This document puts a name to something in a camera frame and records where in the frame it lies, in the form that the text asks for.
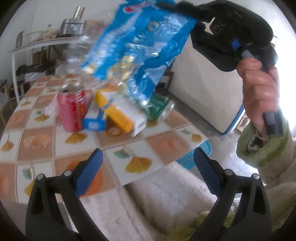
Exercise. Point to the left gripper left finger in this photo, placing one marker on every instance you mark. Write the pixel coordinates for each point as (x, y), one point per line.
(44, 220)

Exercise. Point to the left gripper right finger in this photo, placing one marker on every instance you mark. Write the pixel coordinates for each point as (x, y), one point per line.
(241, 211)

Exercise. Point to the blue snack bag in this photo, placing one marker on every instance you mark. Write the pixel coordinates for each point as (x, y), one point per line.
(139, 44)

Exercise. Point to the green plastic bottle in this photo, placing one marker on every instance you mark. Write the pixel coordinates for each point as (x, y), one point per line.
(158, 106)

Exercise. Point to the blue white small box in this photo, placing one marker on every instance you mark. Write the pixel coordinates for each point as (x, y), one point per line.
(95, 119)

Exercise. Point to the red drink can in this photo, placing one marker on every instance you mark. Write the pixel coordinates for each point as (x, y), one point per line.
(72, 106)

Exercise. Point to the white yellow medicine box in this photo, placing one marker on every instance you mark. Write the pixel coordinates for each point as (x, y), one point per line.
(121, 110)

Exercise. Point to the clear plastic container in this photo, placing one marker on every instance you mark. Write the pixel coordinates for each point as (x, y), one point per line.
(76, 53)

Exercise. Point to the person's right hand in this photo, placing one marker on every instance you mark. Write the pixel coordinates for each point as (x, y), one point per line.
(260, 92)

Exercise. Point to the green fluffy sleeve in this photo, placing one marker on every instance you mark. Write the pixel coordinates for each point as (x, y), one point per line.
(275, 162)

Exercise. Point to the white mattress blue edge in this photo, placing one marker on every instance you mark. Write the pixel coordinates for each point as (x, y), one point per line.
(214, 95)

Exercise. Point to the patterned tablecloth table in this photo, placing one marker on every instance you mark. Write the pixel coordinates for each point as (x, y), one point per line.
(34, 142)

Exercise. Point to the blue waste basket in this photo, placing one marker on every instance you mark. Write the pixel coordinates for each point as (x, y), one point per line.
(188, 160)

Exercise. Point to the steel rice cooker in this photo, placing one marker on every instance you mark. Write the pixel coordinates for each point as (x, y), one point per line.
(72, 28)

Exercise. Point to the white side table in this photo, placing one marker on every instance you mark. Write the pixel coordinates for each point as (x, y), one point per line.
(44, 43)

